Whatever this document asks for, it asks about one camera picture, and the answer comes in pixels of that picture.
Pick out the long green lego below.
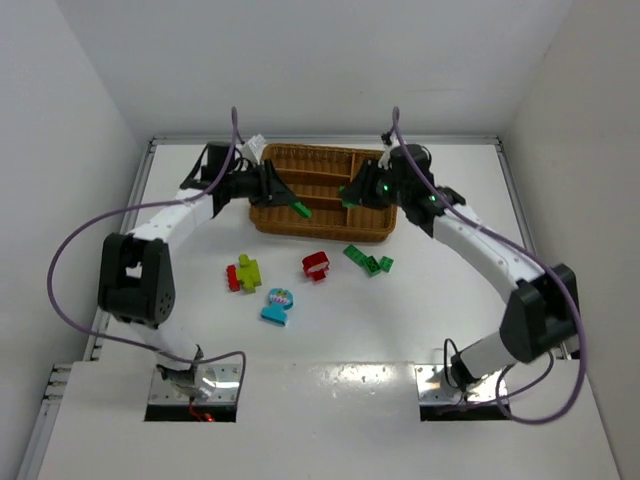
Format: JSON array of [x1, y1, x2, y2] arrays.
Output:
[[290, 202, 312, 219]]

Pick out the blue monster face lego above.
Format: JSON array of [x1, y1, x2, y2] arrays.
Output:
[[260, 288, 294, 326]]

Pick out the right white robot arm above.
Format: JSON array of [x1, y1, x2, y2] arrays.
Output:
[[340, 144, 577, 391]]

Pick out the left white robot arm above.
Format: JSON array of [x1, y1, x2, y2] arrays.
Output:
[[97, 143, 298, 385]]

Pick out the brown wicker divided basket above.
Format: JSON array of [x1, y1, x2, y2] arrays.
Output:
[[249, 143, 397, 243]]

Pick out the green flat lego plate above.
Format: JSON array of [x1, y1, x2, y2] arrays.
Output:
[[343, 244, 367, 266]]

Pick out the red lego arch piece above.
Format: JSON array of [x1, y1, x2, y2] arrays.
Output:
[[302, 251, 330, 282]]

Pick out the green upturned lego brick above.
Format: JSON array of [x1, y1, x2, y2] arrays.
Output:
[[363, 256, 382, 277]]

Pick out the green square lego brick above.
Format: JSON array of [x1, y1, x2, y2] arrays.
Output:
[[379, 256, 394, 273]]

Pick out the lime green lego piece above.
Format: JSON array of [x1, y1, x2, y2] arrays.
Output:
[[236, 254, 262, 293]]

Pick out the red lego brick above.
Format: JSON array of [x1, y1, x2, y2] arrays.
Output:
[[226, 265, 240, 292]]

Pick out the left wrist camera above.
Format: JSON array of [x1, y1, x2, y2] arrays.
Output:
[[240, 134, 267, 164]]

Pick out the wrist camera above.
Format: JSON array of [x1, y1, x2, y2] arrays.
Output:
[[378, 130, 400, 170], [240, 134, 267, 164]]

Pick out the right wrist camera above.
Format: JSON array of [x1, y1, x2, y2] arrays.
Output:
[[378, 130, 400, 170]]

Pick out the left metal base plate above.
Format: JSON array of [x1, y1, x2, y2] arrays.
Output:
[[148, 363, 242, 407]]

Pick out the metal base plate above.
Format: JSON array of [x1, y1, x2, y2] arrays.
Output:
[[148, 363, 242, 407], [414, 364, 508, 407]]

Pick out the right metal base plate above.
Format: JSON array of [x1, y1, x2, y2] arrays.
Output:
[[414, 364, 508, 407]]

